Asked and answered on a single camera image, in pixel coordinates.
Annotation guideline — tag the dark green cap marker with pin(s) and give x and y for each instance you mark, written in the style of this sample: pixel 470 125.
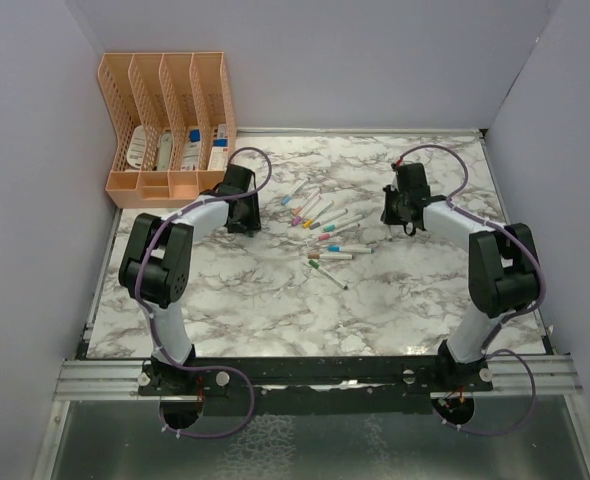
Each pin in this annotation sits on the dark green cap marker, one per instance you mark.
pixel 316 266

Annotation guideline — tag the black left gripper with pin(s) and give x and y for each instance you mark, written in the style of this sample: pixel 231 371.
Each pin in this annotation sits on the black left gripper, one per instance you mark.
pixel 252 223

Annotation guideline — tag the pink cap marker pen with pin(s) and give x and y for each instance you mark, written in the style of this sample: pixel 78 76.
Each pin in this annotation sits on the pink cap marker pen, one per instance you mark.
pixel 334 233

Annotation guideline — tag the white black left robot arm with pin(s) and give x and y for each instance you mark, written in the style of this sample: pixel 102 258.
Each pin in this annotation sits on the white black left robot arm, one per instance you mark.
pixel 156 262

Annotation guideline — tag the grey cap marker pen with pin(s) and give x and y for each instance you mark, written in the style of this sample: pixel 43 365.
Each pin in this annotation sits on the grey cap marker pen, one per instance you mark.
pixel 332 216

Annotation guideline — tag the blue white box in organizer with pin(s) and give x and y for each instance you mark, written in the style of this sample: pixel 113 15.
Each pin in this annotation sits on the blue white box in organizer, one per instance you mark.
pixel 191 151

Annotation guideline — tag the black metal base rail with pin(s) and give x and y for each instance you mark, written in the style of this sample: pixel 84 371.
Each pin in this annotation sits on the black metal base rail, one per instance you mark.
pixel 282 385

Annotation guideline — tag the white device in organizer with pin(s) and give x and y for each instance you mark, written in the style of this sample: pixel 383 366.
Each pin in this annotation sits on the white device in organizer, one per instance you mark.
pixel 164 151

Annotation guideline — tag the teal cap marker pen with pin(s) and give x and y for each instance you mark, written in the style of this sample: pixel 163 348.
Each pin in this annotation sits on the teal cap marker pen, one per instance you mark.
pixel 344 223

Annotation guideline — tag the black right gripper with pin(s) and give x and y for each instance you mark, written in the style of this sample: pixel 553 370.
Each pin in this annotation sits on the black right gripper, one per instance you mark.
pixel 389 217

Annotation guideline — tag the blue cap marker pen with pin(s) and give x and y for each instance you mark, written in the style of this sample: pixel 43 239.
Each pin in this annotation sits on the blue cap marker pen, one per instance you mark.
pixel 288 197

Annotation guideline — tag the peach plastic file organizer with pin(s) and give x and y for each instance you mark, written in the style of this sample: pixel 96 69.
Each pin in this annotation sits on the peach plastic file organizer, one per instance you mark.
pixel 169 91

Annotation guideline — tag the yellow cap marker pen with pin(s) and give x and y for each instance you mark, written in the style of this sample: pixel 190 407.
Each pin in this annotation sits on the yellow cap marker pen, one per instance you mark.
pixel 326 207

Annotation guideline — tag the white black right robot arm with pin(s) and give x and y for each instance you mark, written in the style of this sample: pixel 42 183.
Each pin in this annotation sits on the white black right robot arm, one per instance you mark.
pixel 502 274

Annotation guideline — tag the white paper card in organizer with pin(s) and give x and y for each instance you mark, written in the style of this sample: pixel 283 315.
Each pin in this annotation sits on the white paper card in organizer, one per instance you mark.
pixel 136 150

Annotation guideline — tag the red white box in organizer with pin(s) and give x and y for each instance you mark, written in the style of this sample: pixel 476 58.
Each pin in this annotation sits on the red white box in organizer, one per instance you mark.
pixel 219 154

